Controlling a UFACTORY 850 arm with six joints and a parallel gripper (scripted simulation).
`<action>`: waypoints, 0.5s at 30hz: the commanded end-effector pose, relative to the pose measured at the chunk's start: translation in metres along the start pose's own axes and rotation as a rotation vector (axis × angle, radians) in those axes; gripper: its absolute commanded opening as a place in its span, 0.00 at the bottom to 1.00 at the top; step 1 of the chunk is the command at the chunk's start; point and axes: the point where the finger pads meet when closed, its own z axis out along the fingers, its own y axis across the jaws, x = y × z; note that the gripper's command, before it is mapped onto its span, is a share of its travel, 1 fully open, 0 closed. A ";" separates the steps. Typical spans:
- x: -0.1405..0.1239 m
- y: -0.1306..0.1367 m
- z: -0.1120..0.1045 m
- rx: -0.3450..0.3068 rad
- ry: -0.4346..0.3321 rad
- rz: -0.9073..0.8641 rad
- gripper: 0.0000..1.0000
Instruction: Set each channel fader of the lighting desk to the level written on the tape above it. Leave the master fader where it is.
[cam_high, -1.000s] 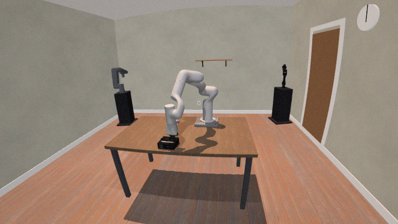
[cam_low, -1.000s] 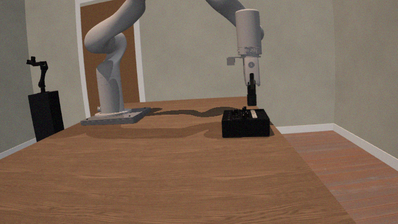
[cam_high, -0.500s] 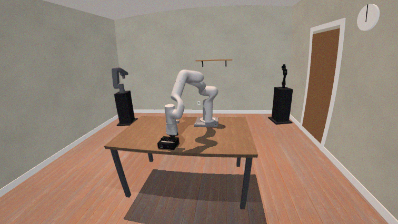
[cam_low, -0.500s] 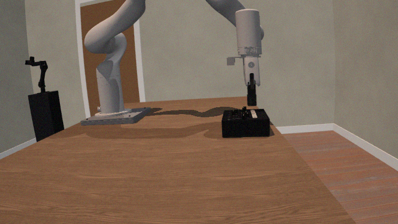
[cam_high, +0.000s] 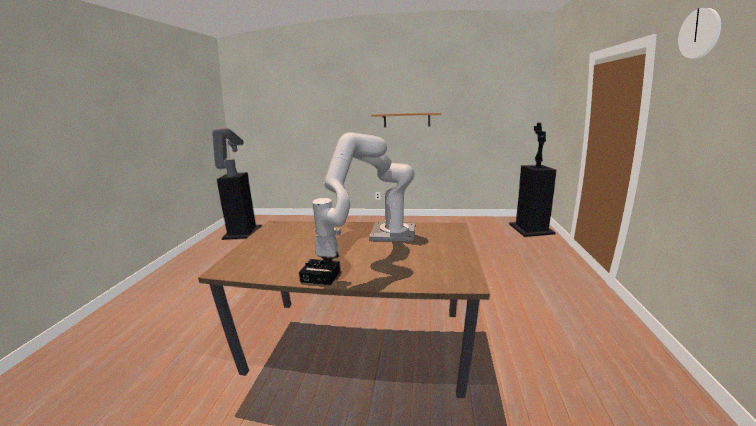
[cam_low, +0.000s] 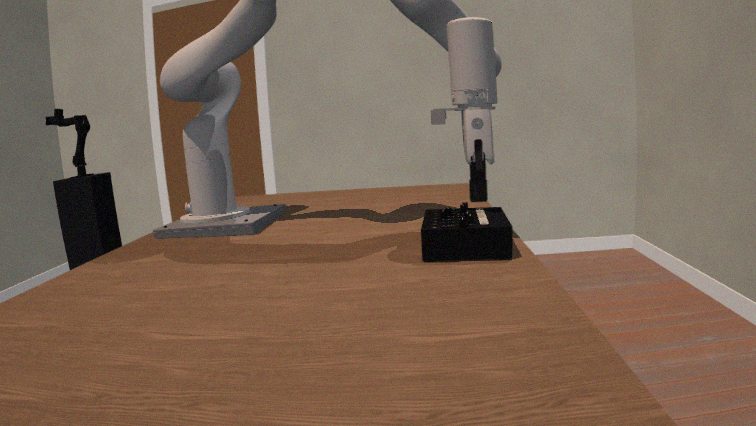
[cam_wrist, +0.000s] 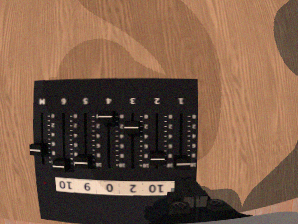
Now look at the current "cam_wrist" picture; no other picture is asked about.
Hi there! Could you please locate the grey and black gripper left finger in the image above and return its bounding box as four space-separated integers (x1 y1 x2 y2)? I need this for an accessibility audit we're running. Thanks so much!
149 178 194 224

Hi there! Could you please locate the black lighting desk with faders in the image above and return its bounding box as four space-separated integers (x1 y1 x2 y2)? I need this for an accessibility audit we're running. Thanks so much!
29 78 198 224

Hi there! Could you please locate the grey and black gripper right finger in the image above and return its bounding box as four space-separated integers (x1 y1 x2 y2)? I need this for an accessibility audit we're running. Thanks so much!
185 177 252 223

